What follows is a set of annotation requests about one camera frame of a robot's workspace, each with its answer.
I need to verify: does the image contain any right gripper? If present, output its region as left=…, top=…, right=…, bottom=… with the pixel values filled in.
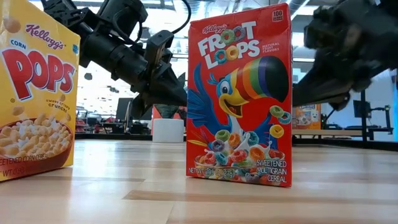
left=292, top=0, right=392, bottom=112

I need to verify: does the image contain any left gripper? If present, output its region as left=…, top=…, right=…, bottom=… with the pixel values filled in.
left=129, top=30, right=187, bottom=121

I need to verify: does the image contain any red Froot Loops cereal box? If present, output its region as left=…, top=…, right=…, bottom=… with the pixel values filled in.
left=185, top=2, right=294, bottom=188

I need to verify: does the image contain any yellow Corn Pops cereal box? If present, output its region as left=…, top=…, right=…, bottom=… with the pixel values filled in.
left=0, top=0, right=81, bottom=183

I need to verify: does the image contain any black-framed wooden shelf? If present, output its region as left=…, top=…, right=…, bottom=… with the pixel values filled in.
left=291, top=90, right=368, bottom=141

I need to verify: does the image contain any black monitor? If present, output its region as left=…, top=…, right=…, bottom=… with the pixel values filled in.
left=115, top=97, right=134, bottom=122
left=353, top=99, right=373, bottom=119

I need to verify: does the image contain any green plant in white pot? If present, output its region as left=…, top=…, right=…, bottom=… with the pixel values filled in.
left=152, top=104, right=185, bottom=143

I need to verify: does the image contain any black desk stand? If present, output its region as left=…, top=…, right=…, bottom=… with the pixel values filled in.
left=343, top=105, right=395, bottom=141

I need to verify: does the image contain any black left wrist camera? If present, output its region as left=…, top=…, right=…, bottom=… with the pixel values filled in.
left=98, top=0, right=149, bottom=43

